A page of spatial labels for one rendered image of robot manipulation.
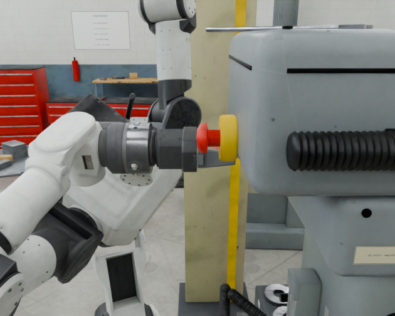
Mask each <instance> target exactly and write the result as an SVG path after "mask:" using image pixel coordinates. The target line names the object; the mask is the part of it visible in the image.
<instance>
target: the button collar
mask: <svg viewBox="0 0 395 316"><path fill-rule="evenodd" d="M218 130H220V136H221V140H220V147H218V151H219V159H220V160H221V162H234V161H235V160H236V158H237V153H238V123H237V118H236V116H234V115H221V116H219V125H218Z"/></svg>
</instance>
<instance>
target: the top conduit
mask: <svg viewBox="0 0 395 316"><path fill-rule="evenodd" d="M286 155H287V163H288V166H289V168H290V169H291V170H293V171H294V172H295V171H296V170H297V169H298V170H299V171H301V172H302V171H303V170H304V169H305V170H306V171H310V170H313V171H317V170H320V171H324V170H327V171H331V170H334V171H338V170H341V171H345V170H348V171H352V170H355V171H359V170H362V171H366V170H368V171H373V170H375V171H380V170H382V171H386V170H389V171H393V170H395V129H385V130H384V131H382V132H381V131H375V132H373V131H368V132H366V131H362V132H359V131H355V132H353V131H348V132H345V131H341V132H340V133H339V132H338V131H335V132H333V133H332V132H331V131H328V132H326V133H325V132H324V131H321V132H319V133H318V132H317V131H314V132H313V133H311V132H309V131H307V132H306V133H304V132H302V131H300V132H299V133H297V132H296V131H293V132H292V133H291V134H290V135H289V136H288V139H287V148H286Z"/></svg>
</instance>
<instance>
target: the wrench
mask: <svg viewBox="0 0 395 316"><path fill-rule="evenodd" d="M282 27H283V26H242V27H212V28H206V32H245V31H261V30H270V29H283V28H282ZM292 27H293V28H292V29H373V28H374V25H366V24H342V25H321V26H315V25H312V26H292Z"/></svg>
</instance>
